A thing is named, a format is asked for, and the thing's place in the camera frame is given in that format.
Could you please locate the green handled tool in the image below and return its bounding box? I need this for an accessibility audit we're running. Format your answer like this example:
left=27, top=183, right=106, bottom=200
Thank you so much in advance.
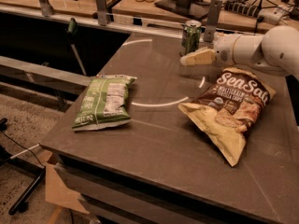
left=66, top=17, right=88, bottom=77

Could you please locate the left metal bracket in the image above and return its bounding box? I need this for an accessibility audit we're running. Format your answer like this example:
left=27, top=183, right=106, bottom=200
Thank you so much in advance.
left=38, top=0, right=54, bottom=17

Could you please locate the cardboard piece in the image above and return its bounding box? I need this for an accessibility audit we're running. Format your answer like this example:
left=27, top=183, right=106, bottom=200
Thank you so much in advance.
left=45, top=155, right=89, bottom=214

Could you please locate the green soda can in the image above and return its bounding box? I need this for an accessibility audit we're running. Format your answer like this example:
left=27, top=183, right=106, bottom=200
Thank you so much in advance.
left=180, top=20, right=202, bottom=56

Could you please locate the metal bracket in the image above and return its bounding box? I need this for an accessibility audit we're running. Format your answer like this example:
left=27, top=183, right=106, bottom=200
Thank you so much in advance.
left=203, top=0, right=222, bottom=43
left=95, top=0, right=109, bottom=26
left=38, top=0, right=54, bottom=17

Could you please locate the right metal bracket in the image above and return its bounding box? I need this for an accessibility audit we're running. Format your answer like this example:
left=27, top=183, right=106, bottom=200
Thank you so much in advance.
left=203, top=0, right=222, bottom=43

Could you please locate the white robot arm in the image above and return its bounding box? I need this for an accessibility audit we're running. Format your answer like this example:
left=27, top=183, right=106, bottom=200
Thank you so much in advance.
left=180, top=26, right=299, bottom=80

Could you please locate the power strip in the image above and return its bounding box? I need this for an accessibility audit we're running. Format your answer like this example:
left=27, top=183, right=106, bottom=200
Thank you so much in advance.
left=224, top=0, right=289, bottom=25

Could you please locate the middle metal bracket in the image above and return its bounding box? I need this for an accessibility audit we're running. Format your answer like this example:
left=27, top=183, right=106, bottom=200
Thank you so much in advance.
left=95, top=0, right=109, bottom=26

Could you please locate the metal rail beam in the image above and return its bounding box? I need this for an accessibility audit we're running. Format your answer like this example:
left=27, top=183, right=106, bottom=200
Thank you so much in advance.
left=0, top=56, right=92, bottom=95

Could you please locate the green chip bag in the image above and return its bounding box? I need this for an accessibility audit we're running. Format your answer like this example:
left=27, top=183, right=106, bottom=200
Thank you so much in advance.
left=72, top=75, right=135, bottom=132

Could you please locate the brown sea salt chip bag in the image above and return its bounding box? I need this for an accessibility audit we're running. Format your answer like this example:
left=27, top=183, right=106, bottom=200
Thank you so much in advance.
left=178, top=67, right=276, bottom=167

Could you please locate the black monitor stand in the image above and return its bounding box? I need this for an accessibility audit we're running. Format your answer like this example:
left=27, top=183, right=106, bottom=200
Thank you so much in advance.
left=154, top=0, right=209, bottom=21

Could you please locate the black chair base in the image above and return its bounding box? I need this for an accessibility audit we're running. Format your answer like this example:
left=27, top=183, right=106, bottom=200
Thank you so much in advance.
left=0, top=118, right=46, bottom=217

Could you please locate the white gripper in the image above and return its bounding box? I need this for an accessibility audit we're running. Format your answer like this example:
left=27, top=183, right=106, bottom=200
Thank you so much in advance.
left=180, top=35, right=240, bottom=66

